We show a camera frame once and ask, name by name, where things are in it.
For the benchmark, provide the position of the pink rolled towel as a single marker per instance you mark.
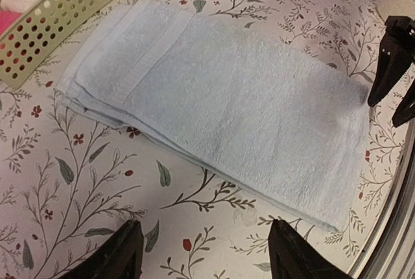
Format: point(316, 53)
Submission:
point(9, 22)

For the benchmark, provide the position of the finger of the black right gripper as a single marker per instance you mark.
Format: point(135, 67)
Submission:
point(405, 110)
point(396, 55)

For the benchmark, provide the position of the cream ribbed mug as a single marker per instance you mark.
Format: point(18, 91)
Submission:
point(387, 8)

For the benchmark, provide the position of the light blue towel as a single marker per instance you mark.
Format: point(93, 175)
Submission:
point(258, 112)

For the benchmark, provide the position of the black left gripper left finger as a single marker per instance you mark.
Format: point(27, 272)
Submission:
point(120, 256)

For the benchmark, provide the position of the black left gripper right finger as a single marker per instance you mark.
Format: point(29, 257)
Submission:
point(293, 257)

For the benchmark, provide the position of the green perforated plastic basket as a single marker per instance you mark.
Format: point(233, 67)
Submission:
point(38, 32)

